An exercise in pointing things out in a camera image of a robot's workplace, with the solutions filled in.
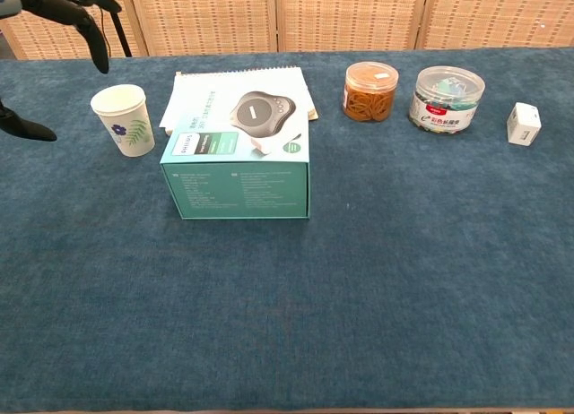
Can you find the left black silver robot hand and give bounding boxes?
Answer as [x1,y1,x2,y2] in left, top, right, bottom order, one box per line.
[0,0,123,142]

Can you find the teal speaker paper box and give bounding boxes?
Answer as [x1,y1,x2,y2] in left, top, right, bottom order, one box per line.
[159,90,311,221]

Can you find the small white cardboard box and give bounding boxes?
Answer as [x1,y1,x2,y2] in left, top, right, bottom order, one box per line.
[506,102,543,147]

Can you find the black tripod stand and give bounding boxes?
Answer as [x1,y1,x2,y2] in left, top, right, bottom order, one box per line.
[99,0,134,58]

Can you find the white floral paper cup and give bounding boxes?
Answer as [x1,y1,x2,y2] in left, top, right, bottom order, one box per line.
[90,83,156,159]

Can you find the white spiral notebook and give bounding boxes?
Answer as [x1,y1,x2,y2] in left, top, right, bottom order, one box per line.
[159,65,321,135]

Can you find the bamboo folding screen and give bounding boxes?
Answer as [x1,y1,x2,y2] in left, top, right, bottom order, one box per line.
[0,0,574,61]

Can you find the clear jar of rubber bands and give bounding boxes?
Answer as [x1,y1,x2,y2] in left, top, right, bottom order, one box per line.
[343,61,400,124]

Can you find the blue table cover cloth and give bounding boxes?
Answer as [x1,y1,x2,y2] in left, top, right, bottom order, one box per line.
[0,46,574,413]

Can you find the clear jar of binder clips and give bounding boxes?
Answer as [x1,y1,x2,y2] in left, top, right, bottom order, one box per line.
[407,65,487,135]

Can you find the thin black hanging cable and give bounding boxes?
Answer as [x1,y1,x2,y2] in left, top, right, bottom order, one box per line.
[96,8,113,58]

